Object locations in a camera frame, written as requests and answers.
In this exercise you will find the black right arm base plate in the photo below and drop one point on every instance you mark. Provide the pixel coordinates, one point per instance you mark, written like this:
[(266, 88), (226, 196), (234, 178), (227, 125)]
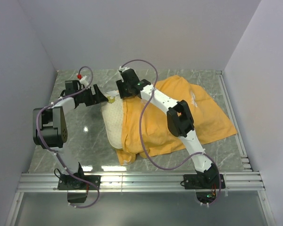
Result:
[(194, 181)]

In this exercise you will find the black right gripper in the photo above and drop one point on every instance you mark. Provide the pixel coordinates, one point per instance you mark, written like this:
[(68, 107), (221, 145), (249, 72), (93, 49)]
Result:
[(120, 85)]

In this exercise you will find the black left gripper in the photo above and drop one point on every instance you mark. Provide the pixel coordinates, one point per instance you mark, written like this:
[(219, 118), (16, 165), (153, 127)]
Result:
[(95, 99)]

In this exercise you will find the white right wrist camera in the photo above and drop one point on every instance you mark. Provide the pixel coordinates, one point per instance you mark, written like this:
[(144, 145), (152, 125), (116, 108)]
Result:
[(123, 69)]

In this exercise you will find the cream quilted pillow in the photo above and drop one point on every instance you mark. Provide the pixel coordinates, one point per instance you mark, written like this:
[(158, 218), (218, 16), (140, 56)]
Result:
[(112, 113)]

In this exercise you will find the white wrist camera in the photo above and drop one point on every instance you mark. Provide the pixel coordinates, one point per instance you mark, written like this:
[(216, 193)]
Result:
[(83, 79), (123, 69)]

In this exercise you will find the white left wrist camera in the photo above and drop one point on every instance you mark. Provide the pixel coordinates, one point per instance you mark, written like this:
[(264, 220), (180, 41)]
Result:
[(83, 79)]

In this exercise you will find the aluminium front rail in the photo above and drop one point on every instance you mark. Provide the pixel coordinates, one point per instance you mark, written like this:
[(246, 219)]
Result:
[(153, 181)]

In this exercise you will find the orange pillowcase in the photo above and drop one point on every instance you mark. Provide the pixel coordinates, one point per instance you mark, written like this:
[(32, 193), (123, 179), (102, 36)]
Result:
[(147, 130)]

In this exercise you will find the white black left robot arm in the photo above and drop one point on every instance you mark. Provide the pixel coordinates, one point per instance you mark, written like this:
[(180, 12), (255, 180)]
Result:
[(50, 129)]

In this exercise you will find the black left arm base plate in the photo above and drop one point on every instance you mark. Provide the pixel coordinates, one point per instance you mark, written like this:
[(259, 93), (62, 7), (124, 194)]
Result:
[(67, 182)]

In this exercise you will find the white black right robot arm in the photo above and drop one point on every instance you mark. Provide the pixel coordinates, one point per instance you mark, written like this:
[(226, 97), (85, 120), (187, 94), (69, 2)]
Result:
[(180, 124)]

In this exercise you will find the aluminium side rail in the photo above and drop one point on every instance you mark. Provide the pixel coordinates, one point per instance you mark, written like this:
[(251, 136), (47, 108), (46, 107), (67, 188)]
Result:
[(238, 138)]

